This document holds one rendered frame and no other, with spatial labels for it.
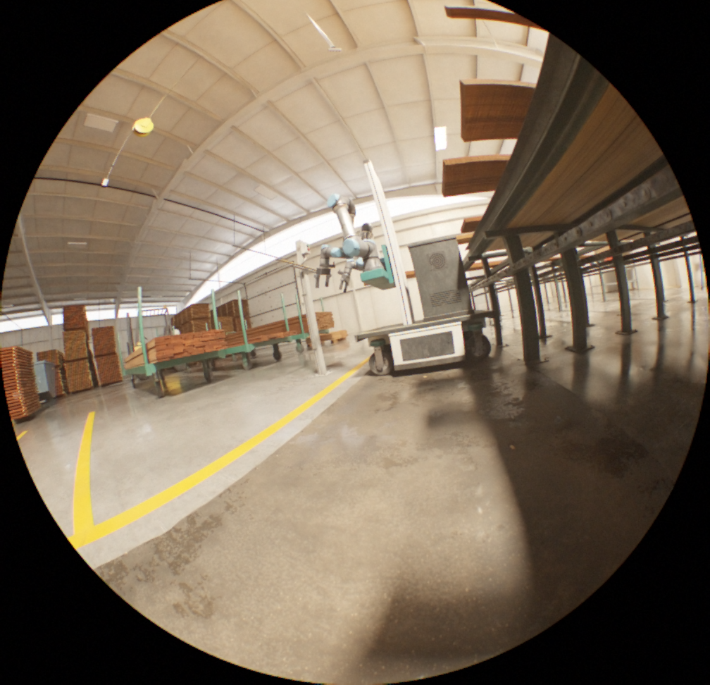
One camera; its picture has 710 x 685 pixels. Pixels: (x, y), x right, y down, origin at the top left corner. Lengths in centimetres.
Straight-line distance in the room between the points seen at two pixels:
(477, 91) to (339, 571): 95
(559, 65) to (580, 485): 82
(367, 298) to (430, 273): 913
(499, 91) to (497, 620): 91
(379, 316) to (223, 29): 1210
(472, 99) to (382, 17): 614
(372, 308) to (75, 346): 1331
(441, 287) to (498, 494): 118
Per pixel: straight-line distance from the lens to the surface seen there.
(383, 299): 1021
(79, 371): 994
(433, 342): 132
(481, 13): 53
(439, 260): 142
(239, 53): 691
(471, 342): 143
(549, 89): 65
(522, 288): 132
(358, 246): 136
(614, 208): 59
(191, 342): 257
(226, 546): 56
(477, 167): 83
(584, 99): 72
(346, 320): 1079
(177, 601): 55
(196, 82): 746
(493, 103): 64
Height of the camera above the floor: 40
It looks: 1 degrees down
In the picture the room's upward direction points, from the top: 11 degrees counter-clockwise
